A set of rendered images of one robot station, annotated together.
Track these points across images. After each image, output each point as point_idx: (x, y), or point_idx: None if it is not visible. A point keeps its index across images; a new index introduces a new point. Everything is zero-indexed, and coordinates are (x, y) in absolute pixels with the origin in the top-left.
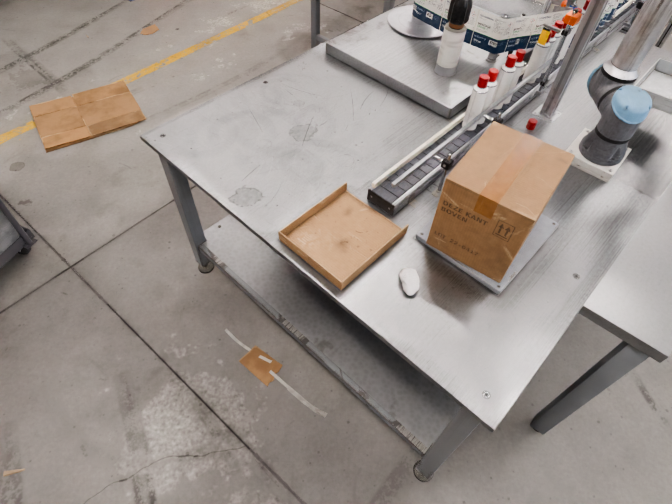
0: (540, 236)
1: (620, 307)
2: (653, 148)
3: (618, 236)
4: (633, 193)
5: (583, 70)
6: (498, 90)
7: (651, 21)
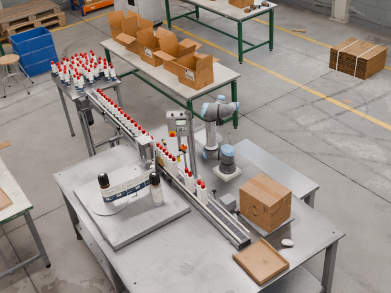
0: None
1: (300, 189)
2: None
3: None
4: (248, 168)
5: None
6: (192, 185)
7: (214, 129)
